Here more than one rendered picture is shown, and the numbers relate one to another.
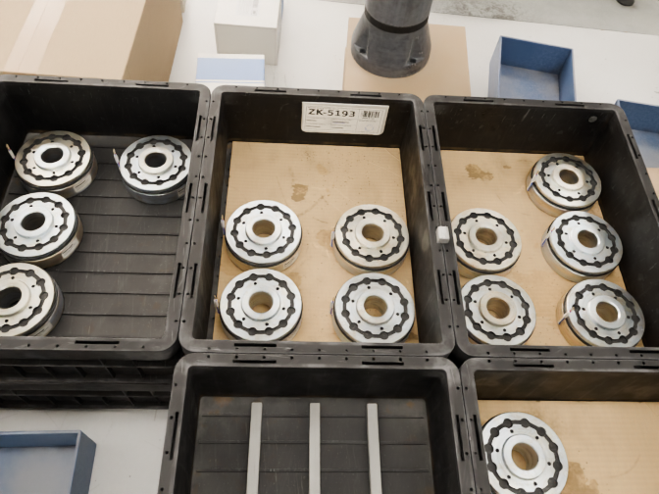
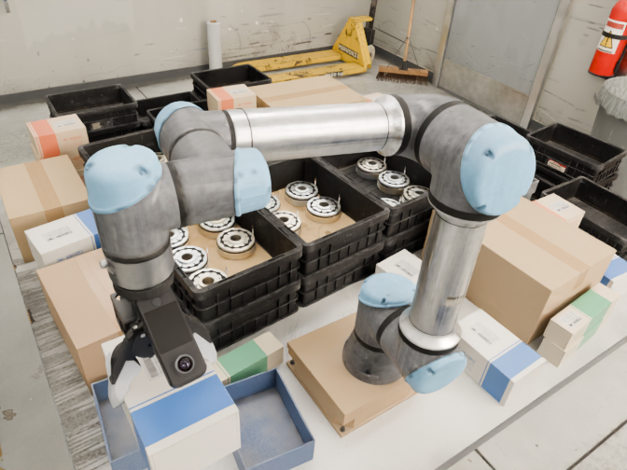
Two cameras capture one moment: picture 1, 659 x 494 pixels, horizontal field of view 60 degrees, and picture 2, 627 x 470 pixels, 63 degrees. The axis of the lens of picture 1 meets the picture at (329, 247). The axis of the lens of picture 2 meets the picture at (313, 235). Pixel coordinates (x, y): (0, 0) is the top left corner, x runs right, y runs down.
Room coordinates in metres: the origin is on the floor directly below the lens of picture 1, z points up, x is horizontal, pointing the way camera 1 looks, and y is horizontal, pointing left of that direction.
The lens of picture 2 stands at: (1.49, -0.62, 1.73)
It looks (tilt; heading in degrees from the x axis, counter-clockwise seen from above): 37 degrees down; 147
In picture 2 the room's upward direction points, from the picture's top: 4 degrees clockwise
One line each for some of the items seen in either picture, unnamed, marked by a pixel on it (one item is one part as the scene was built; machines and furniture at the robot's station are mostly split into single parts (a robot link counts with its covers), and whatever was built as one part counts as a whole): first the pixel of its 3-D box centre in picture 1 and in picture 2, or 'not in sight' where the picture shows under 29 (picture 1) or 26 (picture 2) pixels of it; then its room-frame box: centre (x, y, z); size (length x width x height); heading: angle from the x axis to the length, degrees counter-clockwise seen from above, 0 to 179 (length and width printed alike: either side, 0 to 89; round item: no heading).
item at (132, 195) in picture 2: not in sight; (132, 201); (1.00, -0.54, 1.41); 0.09 x 0.08 x 0.11; 86
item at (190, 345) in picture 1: (318, 207); (306, 196); (0.43, 0.02, 0.92); 0.40 x 0.30 x 0.02; 7
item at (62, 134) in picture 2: not in sight; (58, 135); (-0.30, -0.53, 0.89); 0.16 x 0.12 x 0.07; 95
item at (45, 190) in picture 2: not in sight; (47, 205); (-0.05, -0.63, 0.78); 0.30 x 0.22 x 0.16; 4
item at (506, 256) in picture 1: (484, 238); (235, 240); (0.45, -0.21, 0.86); 0.10 x 0.10 x 0.01
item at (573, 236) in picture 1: (586, 239); (187, 257); (0.47, -0.35, 0.86); 0.05 x 0.05 x 0.01
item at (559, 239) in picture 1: (585, 241); (187, 258); (0.47, -0.35, 0.86); 0.10 x 0.10 x 0.01
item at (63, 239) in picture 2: not in sight; (76, 241); (0.25, -0.59, 0.83); 0.20 x 0.12 x 0.09; 102
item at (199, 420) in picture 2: not in sight; (170, 394); (1.02, -0.54, 1.09); 0.20 x 0.12 x 0.09; 3
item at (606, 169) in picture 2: not in sight; (560, 182); (0.15, 1.75, 0.37); 0.42 x 0.34 x 0.46; 3
